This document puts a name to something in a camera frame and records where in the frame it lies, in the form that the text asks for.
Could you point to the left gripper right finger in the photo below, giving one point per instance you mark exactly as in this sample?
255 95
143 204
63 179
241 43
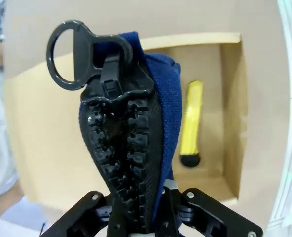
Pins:
210 214

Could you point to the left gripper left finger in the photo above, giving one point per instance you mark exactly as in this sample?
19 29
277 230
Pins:
86 214

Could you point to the brown cardboard box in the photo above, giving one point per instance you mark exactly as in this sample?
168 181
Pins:
49 135

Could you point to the yellow utility knife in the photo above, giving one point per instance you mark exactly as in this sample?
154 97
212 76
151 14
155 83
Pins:
191 128

